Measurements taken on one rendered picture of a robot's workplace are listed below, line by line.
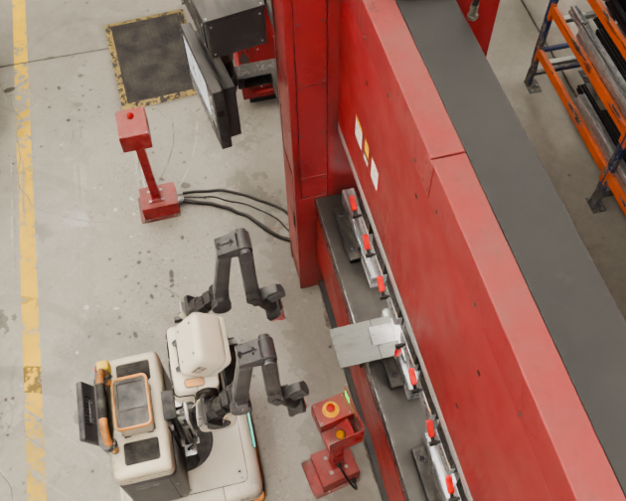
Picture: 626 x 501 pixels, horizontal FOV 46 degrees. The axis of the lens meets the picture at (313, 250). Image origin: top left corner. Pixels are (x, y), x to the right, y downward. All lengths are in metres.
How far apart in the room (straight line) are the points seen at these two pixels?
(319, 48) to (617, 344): 1.66
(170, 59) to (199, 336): 3.23
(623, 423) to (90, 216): 3.77
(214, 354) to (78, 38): 3.71
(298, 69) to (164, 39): 2.92
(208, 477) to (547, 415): 2.30
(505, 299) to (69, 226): 3.52
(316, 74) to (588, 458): 1.89
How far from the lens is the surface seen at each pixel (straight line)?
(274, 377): 2.63
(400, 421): 3.15
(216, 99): 3.17
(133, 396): 3.24
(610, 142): 4.75
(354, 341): 3.14
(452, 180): 1.97
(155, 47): 5.77
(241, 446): 3.75
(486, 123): 2.11
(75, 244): 4.81
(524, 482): 2.00
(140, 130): 4.16
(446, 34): 2.33
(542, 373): 1.74
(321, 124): 3.25
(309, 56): 2.95
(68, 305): 4.59
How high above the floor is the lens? 3.85
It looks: 58 degrees down
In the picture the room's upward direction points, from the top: 2 degrees counter-clockwise
